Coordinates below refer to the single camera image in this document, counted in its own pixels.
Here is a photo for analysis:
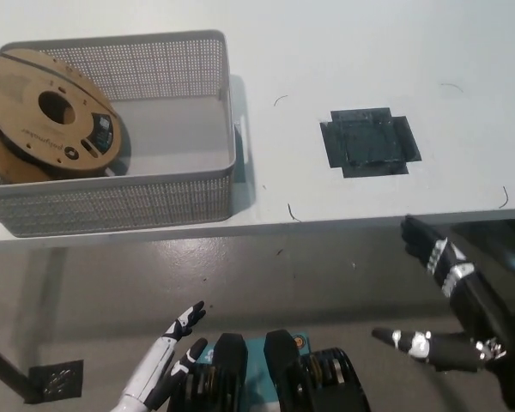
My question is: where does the black tape patch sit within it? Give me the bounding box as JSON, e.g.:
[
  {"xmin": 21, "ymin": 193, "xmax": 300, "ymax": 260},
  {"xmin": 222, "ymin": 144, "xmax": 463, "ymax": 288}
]
[{"xmin": 318, "ymin": 106, "xmax": 423, "ymax": 179}]

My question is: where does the grey perforated storage basket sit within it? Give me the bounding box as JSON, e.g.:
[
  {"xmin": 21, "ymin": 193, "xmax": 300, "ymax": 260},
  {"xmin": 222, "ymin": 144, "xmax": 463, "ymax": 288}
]
[{"xmin": 0, "ymin": 28, "xmax": 239, "ymax": 239}]

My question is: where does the black table frame bar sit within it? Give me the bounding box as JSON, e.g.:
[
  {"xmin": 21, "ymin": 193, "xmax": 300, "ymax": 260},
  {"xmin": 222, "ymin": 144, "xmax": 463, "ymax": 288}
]
[{"xmin": 452, "ymin": 217, "xmax": 515, "ymax": 298}]

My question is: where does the black ribbed robot body block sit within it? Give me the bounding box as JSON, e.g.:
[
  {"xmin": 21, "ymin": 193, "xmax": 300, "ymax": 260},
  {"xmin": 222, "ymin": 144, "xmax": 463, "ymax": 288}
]
[
  {"xmin": 167, "ymin": 332, "xmax": 248, "ymax": 412},
  {"xmin": 264, "ymin": 329, "xmax": 373, "ymax": 412}
]

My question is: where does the black table foot plate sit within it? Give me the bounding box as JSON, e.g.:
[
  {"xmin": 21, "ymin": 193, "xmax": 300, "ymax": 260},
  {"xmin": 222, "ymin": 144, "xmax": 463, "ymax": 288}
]
[{"xmin": 24, "ymin": 359, "xmax": 85, "ymax": 405}]

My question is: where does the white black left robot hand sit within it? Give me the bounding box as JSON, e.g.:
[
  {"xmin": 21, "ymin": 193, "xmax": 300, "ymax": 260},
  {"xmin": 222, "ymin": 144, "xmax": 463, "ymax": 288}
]
[{"xmin": 121, "ymin": 300, "xmax": 209, "ymax": 409}]

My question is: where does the brown cardboard filament spool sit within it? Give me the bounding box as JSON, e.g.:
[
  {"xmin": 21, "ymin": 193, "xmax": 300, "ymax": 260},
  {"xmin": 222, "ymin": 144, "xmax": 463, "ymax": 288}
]
[{"xmin": 0, "ymin": 52, "xmax": 132, "ymax": 185}]

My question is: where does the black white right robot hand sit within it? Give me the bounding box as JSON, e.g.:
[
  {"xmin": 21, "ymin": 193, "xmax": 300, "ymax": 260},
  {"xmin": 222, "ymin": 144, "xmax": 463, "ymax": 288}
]
[{"xmin": 371, "ymin": 215, "xmax": 511, "ymax": 374}]

